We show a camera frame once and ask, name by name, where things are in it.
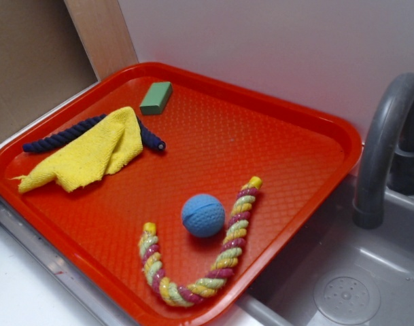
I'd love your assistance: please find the multicolour twisted rope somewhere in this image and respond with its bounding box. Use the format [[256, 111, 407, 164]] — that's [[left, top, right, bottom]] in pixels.
[[139, 175, 263, 308]]

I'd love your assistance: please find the blue dimpled ball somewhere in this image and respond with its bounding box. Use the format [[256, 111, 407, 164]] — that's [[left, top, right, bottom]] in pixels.
[[182, 194, 225, 238]]

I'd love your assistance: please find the brown cardboard panel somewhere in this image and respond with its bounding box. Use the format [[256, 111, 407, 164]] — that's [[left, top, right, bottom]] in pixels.
[[0, 1, 97, 144]]

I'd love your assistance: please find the grey toy faucet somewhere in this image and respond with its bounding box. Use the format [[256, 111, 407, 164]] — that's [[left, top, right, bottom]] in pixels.
[[353, 73, 414, 229]]

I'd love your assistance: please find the grey plastic sink basin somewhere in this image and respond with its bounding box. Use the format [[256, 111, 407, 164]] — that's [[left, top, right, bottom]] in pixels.
[[236, 176, 414, 326]]

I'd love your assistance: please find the green rectangular block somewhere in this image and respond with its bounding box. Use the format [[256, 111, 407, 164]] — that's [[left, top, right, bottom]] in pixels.
[[140, 81, 173, 115]]

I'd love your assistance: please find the dark blue twisted rope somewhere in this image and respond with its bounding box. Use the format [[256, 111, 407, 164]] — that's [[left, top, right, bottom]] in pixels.
[[22, 113, 167, 153]]

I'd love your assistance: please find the light wooden board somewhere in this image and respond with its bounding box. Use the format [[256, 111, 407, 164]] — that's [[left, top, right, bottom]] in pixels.
[[65, 0, 138, 80]]

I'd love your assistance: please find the red plastic tray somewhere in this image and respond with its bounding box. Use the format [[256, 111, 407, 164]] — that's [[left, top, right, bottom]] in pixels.
[[0, 63, 362, 325]]

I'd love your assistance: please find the yellow microfibre cloth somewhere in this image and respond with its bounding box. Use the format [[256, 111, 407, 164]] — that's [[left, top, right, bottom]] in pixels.
[[17, 107, 143, 194]]

